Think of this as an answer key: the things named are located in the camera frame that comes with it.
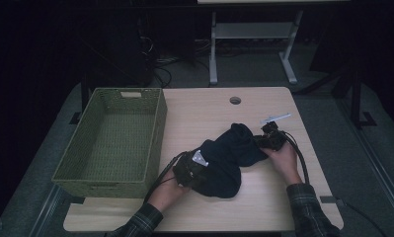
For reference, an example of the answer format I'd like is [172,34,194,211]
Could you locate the tangle of floor cables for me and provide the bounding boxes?
[138,34,212,88]

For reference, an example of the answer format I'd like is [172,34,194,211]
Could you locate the thin black cable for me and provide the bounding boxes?
[341,199,388,237]

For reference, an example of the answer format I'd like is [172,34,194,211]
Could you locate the dark blue garment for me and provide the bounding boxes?
[193,122,272,199]

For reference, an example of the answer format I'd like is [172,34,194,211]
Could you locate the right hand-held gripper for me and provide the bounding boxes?
[255,113,291,152]

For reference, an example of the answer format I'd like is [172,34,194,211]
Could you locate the black stand leg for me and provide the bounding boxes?
[69,72,91,125]

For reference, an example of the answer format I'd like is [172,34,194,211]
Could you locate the metal floor rail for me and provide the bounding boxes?
[336,98,394,228]
[30,184,67,237]

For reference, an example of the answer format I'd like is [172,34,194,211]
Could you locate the green woven basket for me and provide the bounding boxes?
[51,87,168,199]

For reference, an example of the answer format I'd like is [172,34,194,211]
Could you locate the person's right hand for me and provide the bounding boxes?
[262,141,302,186]

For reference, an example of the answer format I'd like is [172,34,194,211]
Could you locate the grey tape strip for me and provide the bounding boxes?
[319,196,347,207]

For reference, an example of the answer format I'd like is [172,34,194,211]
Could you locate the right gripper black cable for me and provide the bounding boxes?
[281,130,311,186]

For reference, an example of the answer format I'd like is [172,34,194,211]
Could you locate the person's left hand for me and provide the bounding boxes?
[147,177,191,213]

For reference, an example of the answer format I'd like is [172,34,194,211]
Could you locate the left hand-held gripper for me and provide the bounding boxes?
[173,149,209,188]

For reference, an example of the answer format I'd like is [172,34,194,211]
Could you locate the black stand with foot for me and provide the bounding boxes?
[292,65,378,129]

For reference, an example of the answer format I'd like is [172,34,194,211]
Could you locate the white metal desk frame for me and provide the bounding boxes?
[197,0,351,86]

